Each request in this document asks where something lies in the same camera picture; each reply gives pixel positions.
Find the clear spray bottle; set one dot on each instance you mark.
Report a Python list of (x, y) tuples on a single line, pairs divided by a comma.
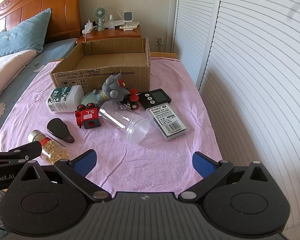
[(111, 22)]

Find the grey cartoon figure toy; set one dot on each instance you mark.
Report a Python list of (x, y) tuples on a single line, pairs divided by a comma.
[(113, 88)]

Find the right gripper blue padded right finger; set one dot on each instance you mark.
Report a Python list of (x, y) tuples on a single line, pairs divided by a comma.
[(214, 174)]

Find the white green pill bottle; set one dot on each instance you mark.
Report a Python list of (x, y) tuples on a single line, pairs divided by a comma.
[(65, 99)]

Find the white smart display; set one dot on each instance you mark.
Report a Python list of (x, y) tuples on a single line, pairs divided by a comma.
[(128, 17)]

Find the clear plastic cup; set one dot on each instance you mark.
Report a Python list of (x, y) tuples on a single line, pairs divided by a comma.
[(129, 124)]

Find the white remote control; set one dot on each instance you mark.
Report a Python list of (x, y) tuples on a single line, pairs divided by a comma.
[(129, 26)]

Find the gold capsule glass bottle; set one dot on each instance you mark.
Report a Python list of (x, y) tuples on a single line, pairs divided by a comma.
[(52, 150)]

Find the blue bed sheet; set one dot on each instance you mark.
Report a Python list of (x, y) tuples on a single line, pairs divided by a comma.
[(11, 94)]

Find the wall power outlet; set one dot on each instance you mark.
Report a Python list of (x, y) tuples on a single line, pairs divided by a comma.
[(159, 40)]

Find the pink floral quilt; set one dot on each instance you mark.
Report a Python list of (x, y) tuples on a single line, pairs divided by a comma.
[(11, 65)]

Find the blue pillow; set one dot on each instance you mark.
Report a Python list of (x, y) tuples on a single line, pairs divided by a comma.
[(29, 34)]

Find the clear staples box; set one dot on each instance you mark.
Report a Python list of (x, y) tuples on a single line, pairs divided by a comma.
[(166, 120)]

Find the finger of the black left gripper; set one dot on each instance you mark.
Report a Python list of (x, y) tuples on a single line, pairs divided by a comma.
[(25, 152)]

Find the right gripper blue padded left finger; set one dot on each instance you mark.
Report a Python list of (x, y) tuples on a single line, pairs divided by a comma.
[(74, 173)]

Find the wooden headboard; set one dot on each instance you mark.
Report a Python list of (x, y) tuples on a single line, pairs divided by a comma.
[(65, 20)]

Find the pink table cloth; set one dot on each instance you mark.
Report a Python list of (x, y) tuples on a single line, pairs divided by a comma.
[(154, 164)]

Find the red toy train block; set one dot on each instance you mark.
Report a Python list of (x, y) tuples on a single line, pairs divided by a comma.
[(87, 116)]

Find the white louvered closet door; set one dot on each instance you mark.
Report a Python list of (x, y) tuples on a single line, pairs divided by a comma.
[(244, 57)]

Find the black oval mouse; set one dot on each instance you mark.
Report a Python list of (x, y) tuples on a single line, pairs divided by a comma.
[(60, 130)]

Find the black digital timer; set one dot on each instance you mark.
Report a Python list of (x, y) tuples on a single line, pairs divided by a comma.
[(153, 98)]

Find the wooden nightstand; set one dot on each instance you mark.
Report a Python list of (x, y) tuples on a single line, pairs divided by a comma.
[(109, 33)]

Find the white power strip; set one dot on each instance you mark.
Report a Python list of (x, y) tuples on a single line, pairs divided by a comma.
[(89, 27)]

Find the brown cardboard box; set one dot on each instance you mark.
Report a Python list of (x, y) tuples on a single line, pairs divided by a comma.
[(90, 63)]

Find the small green desk fan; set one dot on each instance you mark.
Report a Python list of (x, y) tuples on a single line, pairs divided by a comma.
[(100, 13)]

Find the black red toy car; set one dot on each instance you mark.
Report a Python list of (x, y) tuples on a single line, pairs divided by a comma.
[(131, 100)]

